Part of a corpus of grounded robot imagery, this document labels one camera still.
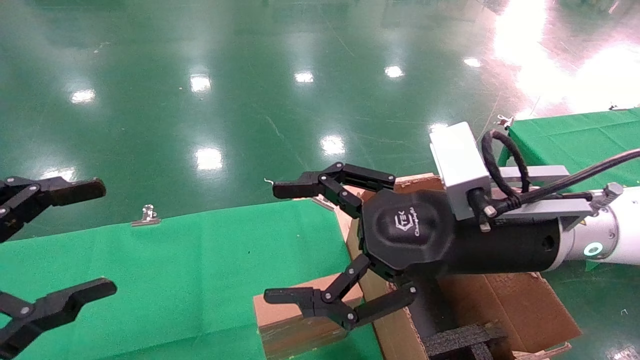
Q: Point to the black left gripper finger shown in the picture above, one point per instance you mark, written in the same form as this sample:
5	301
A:
55	307
65	191

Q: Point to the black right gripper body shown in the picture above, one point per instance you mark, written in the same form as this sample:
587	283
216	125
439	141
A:
410	235

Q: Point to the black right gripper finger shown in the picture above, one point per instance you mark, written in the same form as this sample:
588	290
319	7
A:
310	185
325	302

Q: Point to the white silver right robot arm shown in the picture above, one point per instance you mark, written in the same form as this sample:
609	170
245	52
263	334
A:
625	225

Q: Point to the open brown cardboard carton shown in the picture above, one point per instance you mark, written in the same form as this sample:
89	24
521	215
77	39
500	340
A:
525	305

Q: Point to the silver binder clip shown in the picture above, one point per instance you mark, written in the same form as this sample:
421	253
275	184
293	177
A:
613	107
505	121
147	217
324	203

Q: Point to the small white floor scrap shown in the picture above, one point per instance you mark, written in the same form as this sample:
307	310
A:
268	181

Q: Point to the black foam insert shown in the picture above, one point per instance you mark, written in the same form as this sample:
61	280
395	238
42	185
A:
460	342

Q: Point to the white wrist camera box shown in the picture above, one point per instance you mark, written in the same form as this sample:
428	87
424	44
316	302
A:
457	160

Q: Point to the grey metal camera bracket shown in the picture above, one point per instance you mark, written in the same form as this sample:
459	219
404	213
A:
560	207

